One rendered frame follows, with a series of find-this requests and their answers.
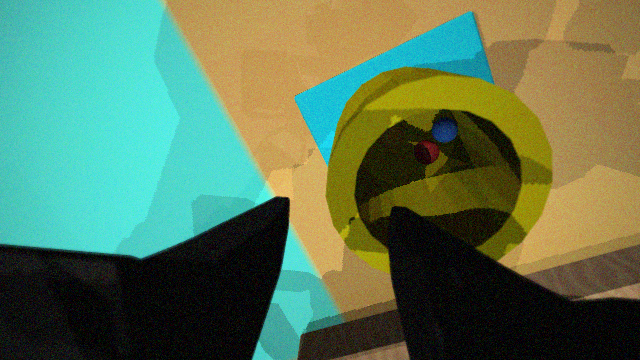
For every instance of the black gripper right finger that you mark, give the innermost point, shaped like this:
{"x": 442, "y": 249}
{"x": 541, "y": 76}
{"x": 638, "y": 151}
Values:
{"x": 455, "y": 303}

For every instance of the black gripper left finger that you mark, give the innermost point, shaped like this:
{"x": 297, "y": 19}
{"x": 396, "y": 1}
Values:
{"x": 205, "y": 298}

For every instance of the yellow cup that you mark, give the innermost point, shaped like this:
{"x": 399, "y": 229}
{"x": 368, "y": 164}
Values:
{"x": 488, "y": 187}

